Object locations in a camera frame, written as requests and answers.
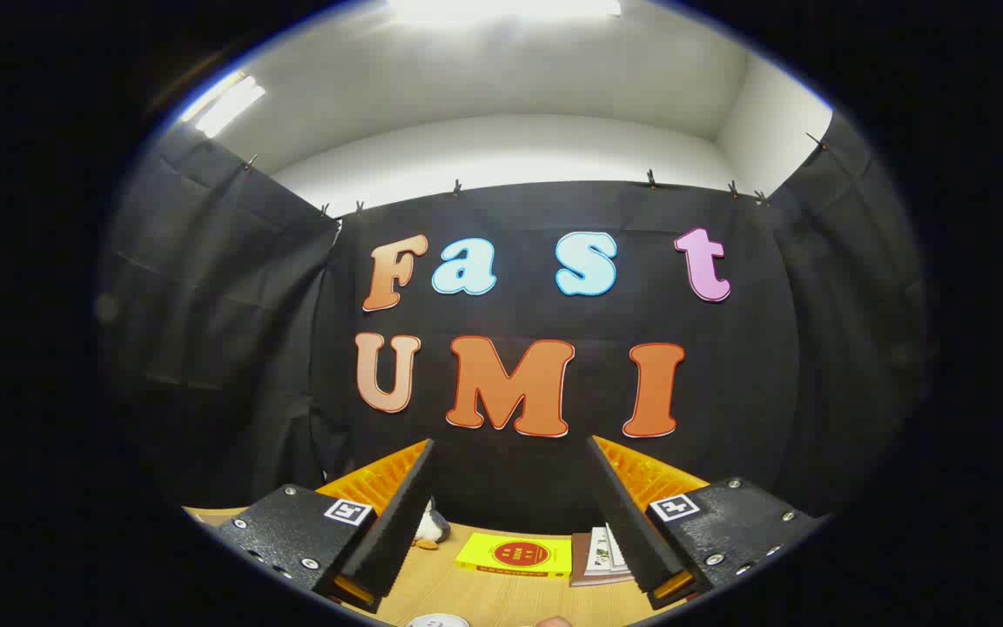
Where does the white illustrated paperback book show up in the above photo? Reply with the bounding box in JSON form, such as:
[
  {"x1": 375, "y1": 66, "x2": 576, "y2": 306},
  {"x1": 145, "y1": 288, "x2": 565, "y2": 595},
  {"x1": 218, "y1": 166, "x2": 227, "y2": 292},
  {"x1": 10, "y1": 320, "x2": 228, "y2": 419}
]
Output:
[
  {"x1": 604, "y1": 523, "x2": 635, "y2": 574},
  {"x1": 586, "y1": 526, "x2": 616, "y2": 576}
]

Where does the brown cover book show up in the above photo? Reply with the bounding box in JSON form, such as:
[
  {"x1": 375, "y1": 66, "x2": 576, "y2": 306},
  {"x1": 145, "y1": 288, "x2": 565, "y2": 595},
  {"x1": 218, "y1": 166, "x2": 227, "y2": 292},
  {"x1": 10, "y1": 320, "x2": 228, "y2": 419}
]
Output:
[{"x1": 569, "y1": 533, "x2": 635, "y2": 587}]

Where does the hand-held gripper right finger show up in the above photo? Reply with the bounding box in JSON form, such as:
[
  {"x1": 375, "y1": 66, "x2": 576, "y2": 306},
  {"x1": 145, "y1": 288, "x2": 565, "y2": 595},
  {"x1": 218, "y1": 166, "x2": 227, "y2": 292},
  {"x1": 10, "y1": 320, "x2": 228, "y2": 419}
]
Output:
[{"x1": 586, "y1": 435, "x2": 825, "y2": 610}]

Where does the penguin plush toy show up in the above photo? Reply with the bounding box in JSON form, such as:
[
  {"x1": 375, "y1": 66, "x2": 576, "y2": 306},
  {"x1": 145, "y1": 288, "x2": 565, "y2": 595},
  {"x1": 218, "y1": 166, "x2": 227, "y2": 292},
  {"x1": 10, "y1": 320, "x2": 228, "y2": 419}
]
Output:
[{"x1": 410, "y1": 496, "x2": 452, "y2": 551}]

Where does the yellow book with red circle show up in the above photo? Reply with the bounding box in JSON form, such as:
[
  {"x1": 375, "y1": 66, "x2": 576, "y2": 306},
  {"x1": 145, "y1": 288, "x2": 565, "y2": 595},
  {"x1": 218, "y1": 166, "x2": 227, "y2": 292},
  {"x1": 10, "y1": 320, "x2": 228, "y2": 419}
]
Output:
[{"x1": 455, "y1": 533, "x2": 574, "y2": 579}]

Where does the ceiling light panel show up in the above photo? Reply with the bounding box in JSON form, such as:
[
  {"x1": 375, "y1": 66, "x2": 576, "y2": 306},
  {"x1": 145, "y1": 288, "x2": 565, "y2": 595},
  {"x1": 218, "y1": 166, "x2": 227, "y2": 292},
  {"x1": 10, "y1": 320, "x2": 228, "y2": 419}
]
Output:
[
  {"x1": 388, "y1": 0, "x2": 623, "y2": 25},
  {"x1": 179, "y1": 71, "x2": 266, "y2": 138}
]

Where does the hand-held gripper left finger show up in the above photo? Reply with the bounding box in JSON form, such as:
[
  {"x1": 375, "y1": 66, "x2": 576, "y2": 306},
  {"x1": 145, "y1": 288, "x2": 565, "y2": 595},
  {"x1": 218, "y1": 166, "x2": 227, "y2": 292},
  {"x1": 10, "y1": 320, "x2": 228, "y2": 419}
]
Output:
[{"x1": 219, "y1": 438, "x2": 437, "y2": 615}]

